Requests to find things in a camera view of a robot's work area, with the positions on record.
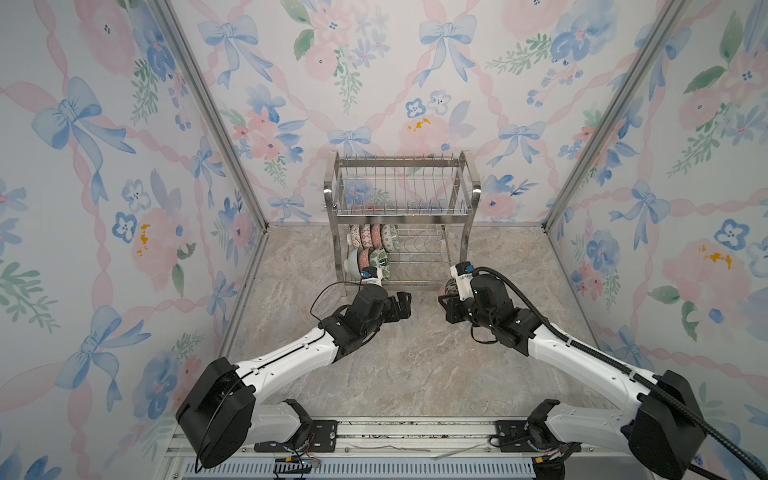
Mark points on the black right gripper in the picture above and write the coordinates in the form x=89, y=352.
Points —
x=453, y=304

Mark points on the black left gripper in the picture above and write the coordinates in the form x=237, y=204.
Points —
x=404, y=306

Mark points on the green monstera leaf bowl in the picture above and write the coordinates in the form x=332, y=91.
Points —
x=379, y=258

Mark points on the pale green celadon bowl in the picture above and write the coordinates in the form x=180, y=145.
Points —
x=351, y=265

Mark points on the black floral pattern bowl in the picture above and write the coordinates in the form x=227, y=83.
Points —
x=377, y=236

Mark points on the red diamond pattern bowl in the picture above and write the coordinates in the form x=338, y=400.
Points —
x=366, y=236

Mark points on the black leaf pattern pink bowl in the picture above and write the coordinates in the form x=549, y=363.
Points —
x=449, y=289

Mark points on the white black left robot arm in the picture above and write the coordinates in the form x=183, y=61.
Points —
x=226, y=409

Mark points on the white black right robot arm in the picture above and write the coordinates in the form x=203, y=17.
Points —
x=643, y=422

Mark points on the stainless steel dish rack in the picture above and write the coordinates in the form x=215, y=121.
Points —
x=432, y=199

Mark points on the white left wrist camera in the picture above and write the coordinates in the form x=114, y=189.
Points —
x=371, y=275

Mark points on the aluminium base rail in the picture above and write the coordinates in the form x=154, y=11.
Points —
x=402, y=448

